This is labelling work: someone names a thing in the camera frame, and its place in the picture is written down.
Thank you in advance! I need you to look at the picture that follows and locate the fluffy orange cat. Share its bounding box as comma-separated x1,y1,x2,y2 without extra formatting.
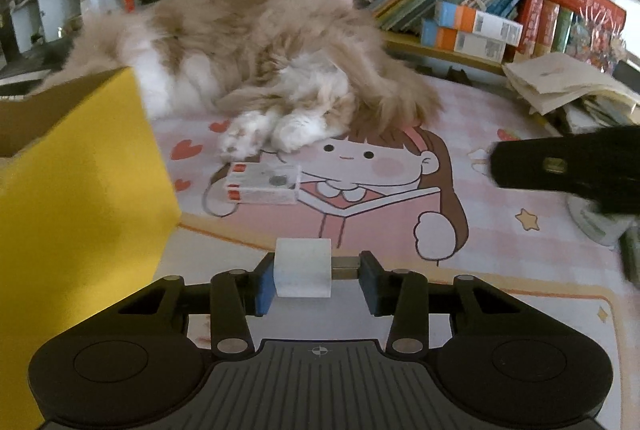
37,0,446,161

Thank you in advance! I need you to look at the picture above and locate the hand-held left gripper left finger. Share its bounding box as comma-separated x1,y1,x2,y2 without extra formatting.
112,253,277,357

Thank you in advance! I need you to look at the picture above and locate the colourful packet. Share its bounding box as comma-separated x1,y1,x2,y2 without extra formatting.
567,10,629,74

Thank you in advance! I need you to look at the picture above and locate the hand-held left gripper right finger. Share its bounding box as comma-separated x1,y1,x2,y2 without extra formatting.
359,251,531,356

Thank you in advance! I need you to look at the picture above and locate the pile of books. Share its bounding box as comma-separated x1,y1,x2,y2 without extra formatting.
502,52,640,136

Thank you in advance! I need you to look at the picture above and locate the white charger adapter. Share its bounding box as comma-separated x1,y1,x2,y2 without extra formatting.
275,237,361,300

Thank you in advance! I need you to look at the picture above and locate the set of red books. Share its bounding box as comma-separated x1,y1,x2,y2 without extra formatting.
515,0,561,56

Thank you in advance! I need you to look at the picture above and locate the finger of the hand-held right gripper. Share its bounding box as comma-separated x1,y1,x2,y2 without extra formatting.
489,125,640,215

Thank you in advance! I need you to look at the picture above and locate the pink printed desktop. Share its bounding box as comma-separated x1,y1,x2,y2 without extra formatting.
145,70,640,430

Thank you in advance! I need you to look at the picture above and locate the yellow cardboard box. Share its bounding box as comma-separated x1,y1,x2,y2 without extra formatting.
0,66,182,430

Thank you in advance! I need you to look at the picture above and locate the white card box red label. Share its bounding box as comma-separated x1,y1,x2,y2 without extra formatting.
223,161,301,206

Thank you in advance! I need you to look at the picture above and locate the black piano keyboard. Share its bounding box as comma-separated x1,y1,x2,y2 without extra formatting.
0,41,86,102

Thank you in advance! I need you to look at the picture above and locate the orange blue box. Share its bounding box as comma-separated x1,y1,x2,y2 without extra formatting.
434,1,524,46
420,19,509,64

